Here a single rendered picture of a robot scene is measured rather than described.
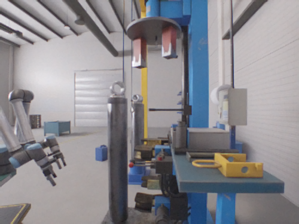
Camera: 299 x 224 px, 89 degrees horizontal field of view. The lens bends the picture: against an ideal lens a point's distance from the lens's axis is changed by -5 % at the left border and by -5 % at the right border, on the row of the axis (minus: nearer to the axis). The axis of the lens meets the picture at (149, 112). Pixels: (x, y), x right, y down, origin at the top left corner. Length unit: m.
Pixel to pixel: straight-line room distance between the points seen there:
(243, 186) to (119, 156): 1.23
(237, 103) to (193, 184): 1.36
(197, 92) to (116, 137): 0.92
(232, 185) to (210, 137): 0.54
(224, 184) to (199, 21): 1.50
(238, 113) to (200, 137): 0.82
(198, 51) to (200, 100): 0.47
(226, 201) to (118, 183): 1.23
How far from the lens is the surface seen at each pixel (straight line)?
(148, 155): 1.43
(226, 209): 0.82
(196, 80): 1.63
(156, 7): 1.92
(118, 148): 1.69
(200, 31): 1.78
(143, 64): 1.83
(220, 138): 1.24
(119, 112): 1.65
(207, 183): 0.71
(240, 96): 1.94
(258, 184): 0.79
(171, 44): 1.64
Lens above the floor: 1.34
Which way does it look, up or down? 1 degrees down
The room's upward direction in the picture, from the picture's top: straight up
